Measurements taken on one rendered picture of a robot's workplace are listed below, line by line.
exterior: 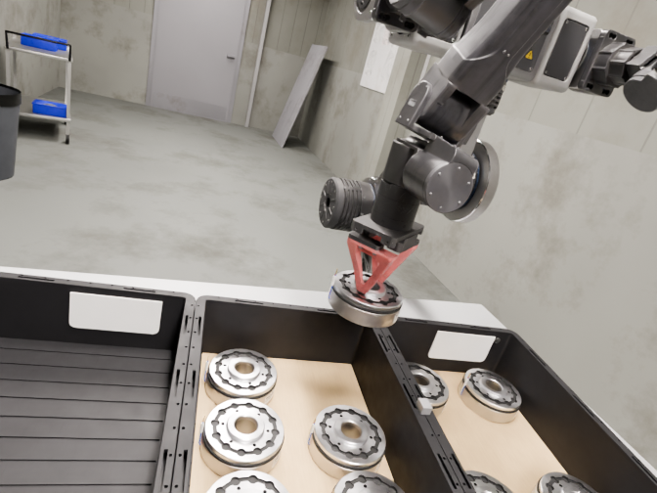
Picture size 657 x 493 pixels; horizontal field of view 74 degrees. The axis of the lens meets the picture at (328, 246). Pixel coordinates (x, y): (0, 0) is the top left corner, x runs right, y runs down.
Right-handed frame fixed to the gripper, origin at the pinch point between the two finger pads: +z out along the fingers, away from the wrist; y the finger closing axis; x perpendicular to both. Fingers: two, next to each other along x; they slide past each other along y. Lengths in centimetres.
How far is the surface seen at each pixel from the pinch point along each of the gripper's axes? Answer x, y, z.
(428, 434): -15.8, -7.1, 11.4
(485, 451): -22.9, 9.3, 21.4
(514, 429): -25.8, 18.5, 21.4
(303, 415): 1.1, -6.5, 21.3
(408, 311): 9, 64, 34
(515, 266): -3, 231, 57
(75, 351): 32.1, -22.6, 21.2
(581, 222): -24, 214, 16
